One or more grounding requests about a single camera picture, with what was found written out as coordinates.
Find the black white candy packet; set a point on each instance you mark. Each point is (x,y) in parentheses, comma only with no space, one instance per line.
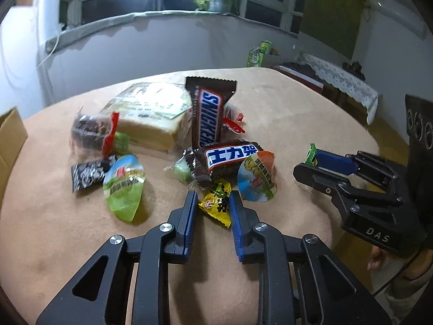
(90,173)

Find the yellow candy packet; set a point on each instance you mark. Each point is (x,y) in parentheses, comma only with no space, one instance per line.
(216,202)

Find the dark dates packet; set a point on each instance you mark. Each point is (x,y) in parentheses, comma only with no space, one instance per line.
(93,134)
(233,119)

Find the cardboard box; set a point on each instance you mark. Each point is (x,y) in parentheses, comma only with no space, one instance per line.
(12,137)

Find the right hand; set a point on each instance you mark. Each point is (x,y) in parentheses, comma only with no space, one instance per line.
(377,259)

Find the small green wrapped candy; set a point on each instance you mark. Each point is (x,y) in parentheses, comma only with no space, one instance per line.
(120,145)

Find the packaged sliced bread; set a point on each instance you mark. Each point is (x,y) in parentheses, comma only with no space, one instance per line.
(155,115)

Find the orange blue jelly cup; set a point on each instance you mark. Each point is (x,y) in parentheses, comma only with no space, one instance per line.
(256,177)

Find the upright brown Snickers bar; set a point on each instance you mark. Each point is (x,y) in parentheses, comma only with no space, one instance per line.
(209,97)

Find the Chinese label Snickers bar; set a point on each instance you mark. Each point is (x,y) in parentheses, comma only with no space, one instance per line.
(220,160)

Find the green landscape jelly cup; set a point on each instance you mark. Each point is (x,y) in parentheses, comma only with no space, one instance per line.
(123,187)

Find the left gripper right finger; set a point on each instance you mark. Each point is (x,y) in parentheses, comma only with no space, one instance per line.
(300,280)

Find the green snack packet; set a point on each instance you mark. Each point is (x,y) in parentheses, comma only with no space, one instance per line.
(312,156)

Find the green carton box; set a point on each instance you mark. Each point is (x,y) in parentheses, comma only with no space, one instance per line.
(257,54)

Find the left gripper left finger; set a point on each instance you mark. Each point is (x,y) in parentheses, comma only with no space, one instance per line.
(127,277)

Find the beige tablecloth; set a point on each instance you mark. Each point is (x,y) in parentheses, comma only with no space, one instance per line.
(48,232)

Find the clear green candy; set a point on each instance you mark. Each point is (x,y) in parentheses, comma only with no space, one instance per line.
(180,170)

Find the lace covered side table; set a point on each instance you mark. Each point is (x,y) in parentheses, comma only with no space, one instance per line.
(347,83)

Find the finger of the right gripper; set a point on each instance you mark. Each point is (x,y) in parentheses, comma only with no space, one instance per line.
(344,165)
(330,184)

